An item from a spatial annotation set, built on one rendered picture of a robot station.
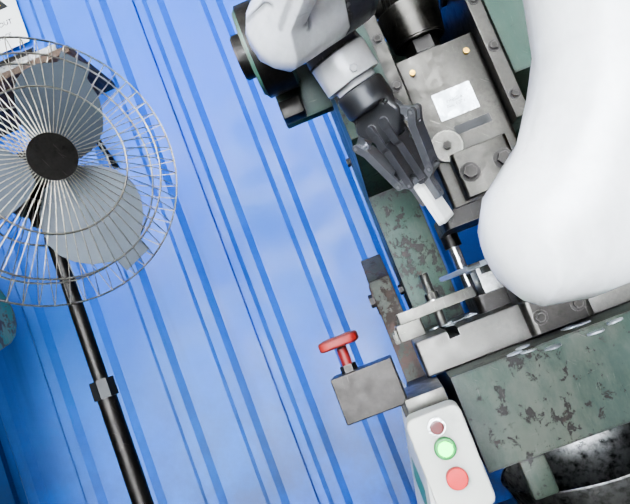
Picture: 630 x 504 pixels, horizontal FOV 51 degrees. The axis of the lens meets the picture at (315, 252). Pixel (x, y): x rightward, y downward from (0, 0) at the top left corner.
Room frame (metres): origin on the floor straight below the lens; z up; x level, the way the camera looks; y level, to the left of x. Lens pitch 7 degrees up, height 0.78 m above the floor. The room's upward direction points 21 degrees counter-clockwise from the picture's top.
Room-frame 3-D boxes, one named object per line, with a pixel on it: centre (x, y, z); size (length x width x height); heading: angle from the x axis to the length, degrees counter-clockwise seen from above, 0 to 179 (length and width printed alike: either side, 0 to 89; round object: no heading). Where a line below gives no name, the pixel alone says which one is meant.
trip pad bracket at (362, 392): (1.00, 0.00, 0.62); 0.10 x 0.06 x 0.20; 86
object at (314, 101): (1.25, -0.09, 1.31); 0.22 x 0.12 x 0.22; 176
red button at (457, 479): (0.87, -0.06, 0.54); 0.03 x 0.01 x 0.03; 86
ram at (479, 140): (1.17, -0.33, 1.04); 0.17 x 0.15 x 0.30; 176
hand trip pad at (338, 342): (1.00, 0.02, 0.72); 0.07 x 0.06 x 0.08; 176
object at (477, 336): (1.21, -0.33, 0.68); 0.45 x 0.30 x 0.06; 86
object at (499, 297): (1.21, -0.33, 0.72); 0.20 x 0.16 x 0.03; 86
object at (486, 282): (1.20, -0.33, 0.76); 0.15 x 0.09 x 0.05; 86
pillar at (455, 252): (1.28, -0.25, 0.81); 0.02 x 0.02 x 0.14
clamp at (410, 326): (1.22, -0.16, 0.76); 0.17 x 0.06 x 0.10; 86
